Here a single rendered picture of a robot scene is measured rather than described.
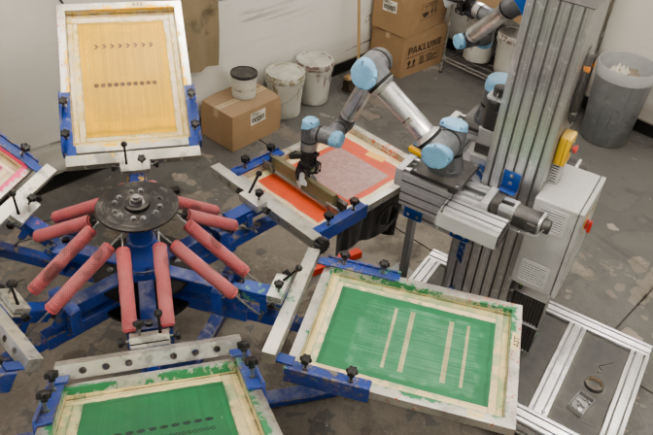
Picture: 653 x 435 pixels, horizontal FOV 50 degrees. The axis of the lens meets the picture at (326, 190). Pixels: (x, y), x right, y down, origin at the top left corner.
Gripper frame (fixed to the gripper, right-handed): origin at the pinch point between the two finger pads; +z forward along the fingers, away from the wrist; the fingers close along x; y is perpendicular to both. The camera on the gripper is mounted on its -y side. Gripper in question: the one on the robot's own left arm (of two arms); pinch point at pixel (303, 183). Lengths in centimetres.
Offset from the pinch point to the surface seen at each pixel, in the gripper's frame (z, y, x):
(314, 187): -3.0, 8.6, -1.4
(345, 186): 5.5, 9.6, 18.9
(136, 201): -33, 2, -86
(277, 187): 5.5, -10.4, -6.4
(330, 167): 5.5, -6.3, 25.0
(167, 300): -14, 34, -96
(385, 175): 5.5, 15.4, 41.0
